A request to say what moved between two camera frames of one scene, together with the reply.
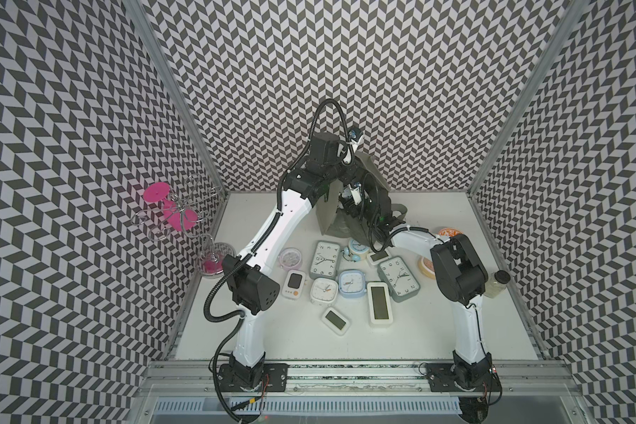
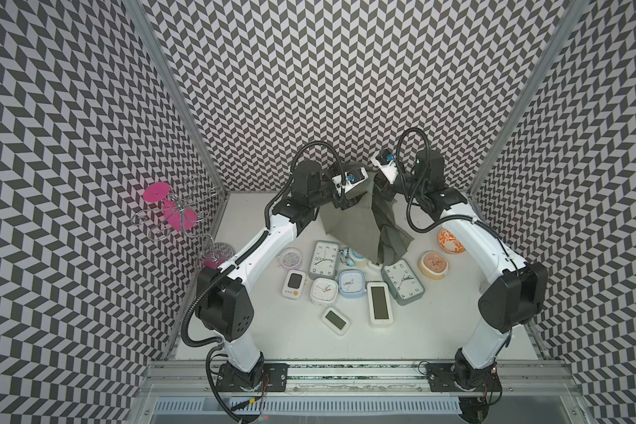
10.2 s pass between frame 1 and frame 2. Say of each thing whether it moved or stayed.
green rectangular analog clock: stayed
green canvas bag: moved
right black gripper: moved
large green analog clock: stayed
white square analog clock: stayed
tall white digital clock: stayed
